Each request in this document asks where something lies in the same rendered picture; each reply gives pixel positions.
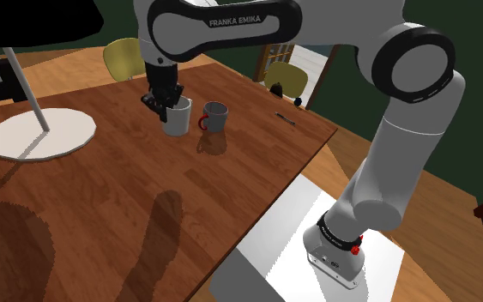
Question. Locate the white mug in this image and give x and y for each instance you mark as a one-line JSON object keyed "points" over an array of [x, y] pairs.
{"points": [[179, 121]]}

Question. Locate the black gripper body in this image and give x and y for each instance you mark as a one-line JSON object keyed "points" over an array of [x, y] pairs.
{"points": [[161, 77]]}

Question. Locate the black pen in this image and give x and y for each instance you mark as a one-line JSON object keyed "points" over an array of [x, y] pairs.
{"points": [[285, 118]]}

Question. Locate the small black bell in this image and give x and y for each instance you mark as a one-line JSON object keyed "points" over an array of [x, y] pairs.
{"points": [[276, 90]]}

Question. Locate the small dark blue ball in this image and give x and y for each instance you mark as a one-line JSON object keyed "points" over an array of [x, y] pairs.
{"points": [[298, 101]]}

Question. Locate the yellow-green chair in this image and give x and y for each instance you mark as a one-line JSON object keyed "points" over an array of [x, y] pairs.
{"points": [[291, 77], [122, 58]]}

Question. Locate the white grey robot stand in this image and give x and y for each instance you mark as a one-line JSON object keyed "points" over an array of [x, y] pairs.
{"points": [[283, 234]]}

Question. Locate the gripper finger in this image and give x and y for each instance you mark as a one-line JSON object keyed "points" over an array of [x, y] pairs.
{"points": [[162, 112], [178, 94]]}

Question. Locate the white lamp with black shade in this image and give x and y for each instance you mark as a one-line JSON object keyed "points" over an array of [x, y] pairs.
{"points": [[40, 136]]}

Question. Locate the wooden table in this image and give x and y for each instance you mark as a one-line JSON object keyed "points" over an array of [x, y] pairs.
{"points": [[111, 184]]}

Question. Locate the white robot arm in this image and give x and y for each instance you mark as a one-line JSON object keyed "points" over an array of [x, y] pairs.
{"points": [[408, 138]]}

